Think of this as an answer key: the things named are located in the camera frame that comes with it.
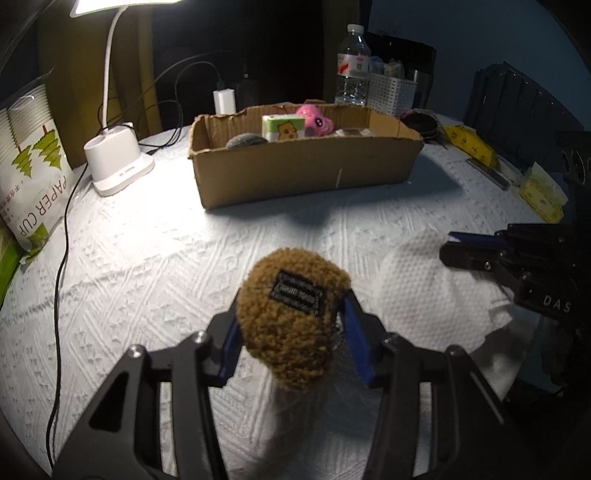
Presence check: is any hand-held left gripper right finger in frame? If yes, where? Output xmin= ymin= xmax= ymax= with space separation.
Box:
xmin=341 ymin=288 xmax=525 ymax=480

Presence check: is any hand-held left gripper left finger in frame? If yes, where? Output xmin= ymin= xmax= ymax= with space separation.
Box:
xmin=51 ymin=295 xmax=243 ymax=480

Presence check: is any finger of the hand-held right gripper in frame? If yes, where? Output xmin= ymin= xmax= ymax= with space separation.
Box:
xmin=445 ymin=231 xmax=509 ymax=252
xmin=438 ymin=243 xmax=526 ymax=289

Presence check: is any brown plush pouch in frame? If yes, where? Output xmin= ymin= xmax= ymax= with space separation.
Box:
xmin=235 ymin=248 xmax=352 ymax=393

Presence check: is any white dotted towel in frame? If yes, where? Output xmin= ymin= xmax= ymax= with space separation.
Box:
xmin=376 ymin=230 xmax=513 ymax=352

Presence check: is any white tissue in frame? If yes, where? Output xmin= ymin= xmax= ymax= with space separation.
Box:
xmin=468 ymin=309 xmax=539 ymax=402

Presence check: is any cardboard box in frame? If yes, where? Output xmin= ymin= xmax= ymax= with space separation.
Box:
xmin=187 ymin=102 xmax=424 ymax=209

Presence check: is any pink plush toy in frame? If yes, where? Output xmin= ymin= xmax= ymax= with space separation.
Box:
xmin=295 ymin=104 xmax=334 ymax=138

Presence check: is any green tissue packet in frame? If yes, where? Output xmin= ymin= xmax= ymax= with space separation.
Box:
xmin=262 ymin=114 xmax=305 ymax=141

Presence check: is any dark phone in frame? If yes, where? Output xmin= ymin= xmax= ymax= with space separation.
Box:
xmin=466 ymin=157 xmax=511 ymax=190

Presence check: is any black round case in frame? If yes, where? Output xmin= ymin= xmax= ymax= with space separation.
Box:
xmin=399 ymin=108 xmax=439 ymax=139

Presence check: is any grey ribbed panel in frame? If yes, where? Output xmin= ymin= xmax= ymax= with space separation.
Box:
xmin=464 ymin=64 xmax=585 ymax=174

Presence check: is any stainless steel bin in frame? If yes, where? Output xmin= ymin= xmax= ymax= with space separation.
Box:
xmin=413 ymin=69 xmax=435 ymax=110

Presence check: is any white plastic basket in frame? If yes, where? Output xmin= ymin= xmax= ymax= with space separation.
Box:
xmin=367 ymin=71 xmax=419 ymax=116

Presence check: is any crumpled plastic bag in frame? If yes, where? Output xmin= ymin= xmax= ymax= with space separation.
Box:
xmin=369 ymin=55 xmax=407 ymax=79

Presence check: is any clear water bottle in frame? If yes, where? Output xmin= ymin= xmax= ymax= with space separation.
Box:
xmin=335 ymin=24 xmax=371 ymax=107

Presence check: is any white desk lamp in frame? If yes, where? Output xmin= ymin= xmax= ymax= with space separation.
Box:
xmin=69 ymin=0 xmax=185 ymax=197

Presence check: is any green package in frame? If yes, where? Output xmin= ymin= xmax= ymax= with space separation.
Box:
xmin=0 ymin=217 xmax=24 ymax=308

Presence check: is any white charger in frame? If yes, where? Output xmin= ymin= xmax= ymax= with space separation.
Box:
xmin=213 ymin=88 xmax=237 ymax=115

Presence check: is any paper cup package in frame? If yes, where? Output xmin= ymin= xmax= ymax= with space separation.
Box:
xmin=0 ymin=83 xmax=77 ymax=266

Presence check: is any yellow curtain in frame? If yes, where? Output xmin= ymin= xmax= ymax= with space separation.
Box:
xmin=34 ymin=14 xmax=162 ymax=162

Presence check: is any black lamp cable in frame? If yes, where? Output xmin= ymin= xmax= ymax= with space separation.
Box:
xmin=46 ymin=99 xmax=185 ymax=467

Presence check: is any black charger cable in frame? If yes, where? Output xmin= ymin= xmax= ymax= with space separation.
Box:
xmin=139 ymin=62 xmax=223 ymax=153

